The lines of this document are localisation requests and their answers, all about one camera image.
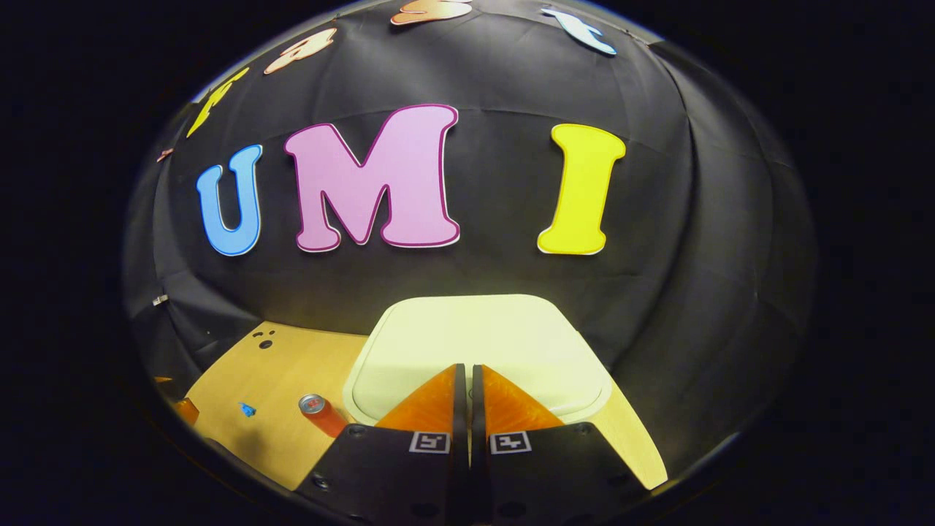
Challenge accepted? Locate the wooden desktop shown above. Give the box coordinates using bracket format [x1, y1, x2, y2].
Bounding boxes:
[183, 321, 381, 492]

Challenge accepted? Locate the cream desktop garbage bin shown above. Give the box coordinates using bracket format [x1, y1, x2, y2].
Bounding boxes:
[342, 294, 669, 492]

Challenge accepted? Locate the black backdrop cloth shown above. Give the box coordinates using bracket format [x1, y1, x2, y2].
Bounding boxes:
[124, 0, 815, 483]

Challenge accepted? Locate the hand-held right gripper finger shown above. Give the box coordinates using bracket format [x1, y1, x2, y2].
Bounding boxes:
[292, 363, 468, 526]
[471, 364, 651, 526]

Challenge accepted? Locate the orange pop can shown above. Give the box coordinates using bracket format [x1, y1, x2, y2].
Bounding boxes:
[298, 394, 350, 439]

